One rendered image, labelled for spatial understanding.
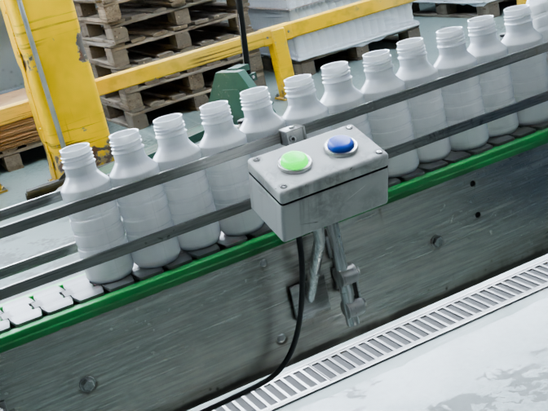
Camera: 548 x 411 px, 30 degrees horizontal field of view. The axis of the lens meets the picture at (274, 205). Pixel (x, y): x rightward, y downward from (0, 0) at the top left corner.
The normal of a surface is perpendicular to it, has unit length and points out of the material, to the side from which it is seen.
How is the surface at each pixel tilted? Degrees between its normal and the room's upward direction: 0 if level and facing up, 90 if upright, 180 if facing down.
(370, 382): 0
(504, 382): 0
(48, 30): 90
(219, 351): 90
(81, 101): 90
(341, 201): 110
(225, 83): 90
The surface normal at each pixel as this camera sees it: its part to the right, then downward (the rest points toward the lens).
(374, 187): 0.48, 0.50
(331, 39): 0.43, 0.18
